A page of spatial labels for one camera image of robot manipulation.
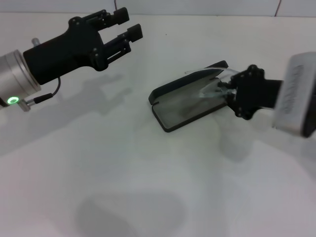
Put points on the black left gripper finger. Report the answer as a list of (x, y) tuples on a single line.
[(121, 14), (134, 32)]

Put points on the clear white rimless glasses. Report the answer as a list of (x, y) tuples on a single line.
[(209, 91)]

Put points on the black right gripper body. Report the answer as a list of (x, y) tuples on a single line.
[(254, 93)]

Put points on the black glasses case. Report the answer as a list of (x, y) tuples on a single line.
[(177, 108)]

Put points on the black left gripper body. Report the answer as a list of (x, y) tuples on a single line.
[(66, 54)]

